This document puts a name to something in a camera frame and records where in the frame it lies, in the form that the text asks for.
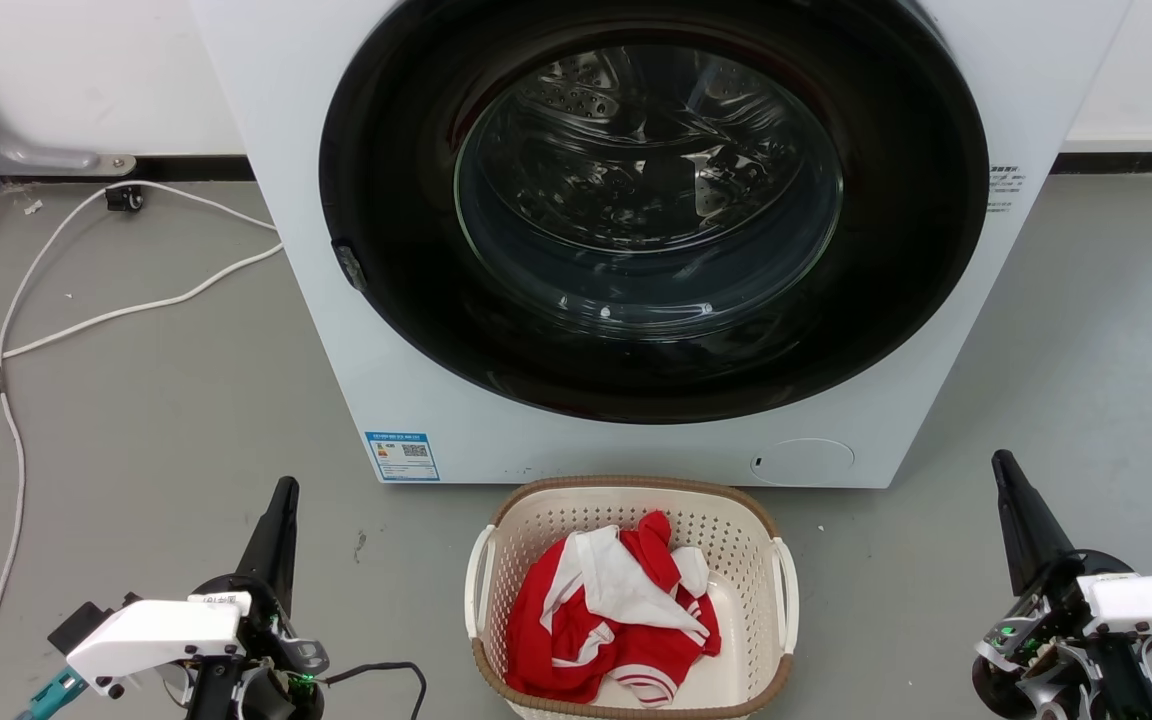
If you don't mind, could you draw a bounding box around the cream perforated laundry basket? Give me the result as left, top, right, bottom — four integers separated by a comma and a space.
464, 476, 800, 720

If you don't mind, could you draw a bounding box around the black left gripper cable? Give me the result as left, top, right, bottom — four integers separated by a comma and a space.
321, 661, 428, 720

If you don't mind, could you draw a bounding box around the blue energy label sticker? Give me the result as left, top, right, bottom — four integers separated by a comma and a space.
365, 431, 441, 483

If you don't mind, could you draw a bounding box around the thin white floor cable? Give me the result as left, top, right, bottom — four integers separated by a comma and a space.
0, 180, 279, 720

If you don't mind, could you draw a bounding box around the white front-load washing machine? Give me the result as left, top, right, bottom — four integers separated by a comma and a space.
188, 0, 1134, 491

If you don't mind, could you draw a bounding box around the black round washer door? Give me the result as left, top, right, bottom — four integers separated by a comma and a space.
319, 0, 990, 425

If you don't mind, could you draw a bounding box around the round white filter cover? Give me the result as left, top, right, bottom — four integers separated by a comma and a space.
751, 438, 856, 488

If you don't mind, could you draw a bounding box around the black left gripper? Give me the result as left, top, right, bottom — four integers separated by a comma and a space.
186, 476, 330, 720

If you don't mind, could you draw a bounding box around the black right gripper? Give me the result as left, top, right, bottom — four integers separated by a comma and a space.
971, 449, 1152, 720

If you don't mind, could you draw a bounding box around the red and white garment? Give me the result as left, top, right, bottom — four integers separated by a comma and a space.
505, 511, 723, 707

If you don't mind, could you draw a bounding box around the thick white floor cable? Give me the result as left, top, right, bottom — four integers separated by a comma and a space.
0, 243, 285, 383

